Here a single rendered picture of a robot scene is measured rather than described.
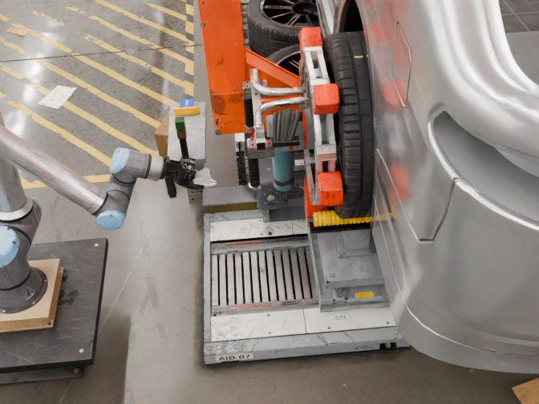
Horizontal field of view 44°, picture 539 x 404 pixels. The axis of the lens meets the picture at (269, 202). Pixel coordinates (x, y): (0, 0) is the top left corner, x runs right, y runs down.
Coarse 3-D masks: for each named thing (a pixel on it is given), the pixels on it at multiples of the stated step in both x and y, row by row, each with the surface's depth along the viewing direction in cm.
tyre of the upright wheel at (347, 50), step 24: (336, 48) 215; (360, 48) 214; (336, 72) 211; (360, 72) 208; (360, 96) 206; (360, 120) 206; (360, 144) 207; (360, 168) 210; (360, 192) 217; (360, 216) 233
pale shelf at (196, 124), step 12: (204, 108) 318; (192, 120) 311; (204, 120) 311; (168, 132) 306; (192, 132) 305; (204, 132) 304; (168, 144) 299; (192, 144) 298; (204, 144) 298; (180, 156) 293; (192, 156) 292; (204, 156) 292
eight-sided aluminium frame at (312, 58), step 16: (304, 48) 227; (320, 48) 226; (304, 64) 235; (320, 64) 219; (304, 80) 250; (320, 80) 212; (320, 128) 211; (320, 144) 211; (304, 160) 261; (320, 160) 212
